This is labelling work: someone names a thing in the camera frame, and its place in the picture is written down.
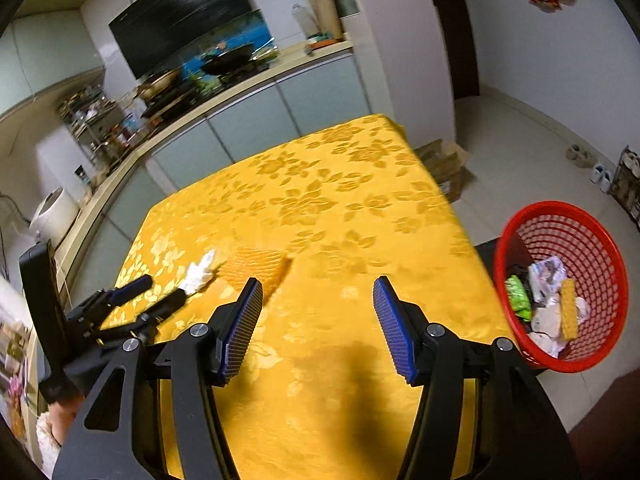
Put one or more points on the small white tissue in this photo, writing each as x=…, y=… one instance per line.
x=197, y=275

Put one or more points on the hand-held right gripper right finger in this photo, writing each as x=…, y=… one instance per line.
x=395, y=330

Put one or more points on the yellow sponge cloth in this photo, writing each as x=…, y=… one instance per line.
x=260, y=262

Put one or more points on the cardboard box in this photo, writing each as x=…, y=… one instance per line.
x=445, y=165

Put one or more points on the dark shoe rack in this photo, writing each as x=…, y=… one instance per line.
x=627, y=180

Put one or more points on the beige slipper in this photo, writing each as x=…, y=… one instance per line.
x=573, y=152
x=585, y=157

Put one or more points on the wooden board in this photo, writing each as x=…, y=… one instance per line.
x=326, y=2

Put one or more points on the yellow floral tablecloth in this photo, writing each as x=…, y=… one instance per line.
x=325, y=210

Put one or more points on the orange tray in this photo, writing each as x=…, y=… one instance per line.
x=322, y=42

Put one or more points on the clear plastic bottle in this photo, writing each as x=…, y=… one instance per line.
x=304, y=22

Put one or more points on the black range hood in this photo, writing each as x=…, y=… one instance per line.
x=175, y=25

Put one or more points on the green snack packet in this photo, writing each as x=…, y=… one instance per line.
x=517, y=295

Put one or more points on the white foam fruit net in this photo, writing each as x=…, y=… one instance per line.
x=546, y=317

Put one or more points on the white rice cooker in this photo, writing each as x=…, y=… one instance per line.
x=52, y=215

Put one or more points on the yellow foam strip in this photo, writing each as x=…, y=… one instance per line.
x=569, y=310

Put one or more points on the metal spice rack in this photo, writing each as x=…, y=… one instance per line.
x=95, y=120

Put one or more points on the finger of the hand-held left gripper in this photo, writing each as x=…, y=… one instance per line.
x=165, y=307
x=132, y=290

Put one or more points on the kitchen counter with cabinets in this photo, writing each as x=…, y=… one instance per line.
x=240, y=120

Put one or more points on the pale upper wall cabinets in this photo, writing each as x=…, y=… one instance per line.
x=45, y=60

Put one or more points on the person's left forearm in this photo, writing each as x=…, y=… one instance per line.
x=65, y=410

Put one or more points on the brass cooking pot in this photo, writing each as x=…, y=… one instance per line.
x=157, y=85

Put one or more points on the dark wooden door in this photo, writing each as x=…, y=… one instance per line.
x=450, y=25

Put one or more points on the black wok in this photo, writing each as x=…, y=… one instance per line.
x=227, y=60

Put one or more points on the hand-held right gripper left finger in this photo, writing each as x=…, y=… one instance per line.
x=242, y=330

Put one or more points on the red plastic mesh basket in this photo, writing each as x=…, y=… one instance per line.
x=550, y=220

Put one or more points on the blue backsplash panel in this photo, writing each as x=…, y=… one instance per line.
x=245, y=30

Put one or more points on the white shoe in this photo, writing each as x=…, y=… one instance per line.
x=596, y=172
x=607, y=181

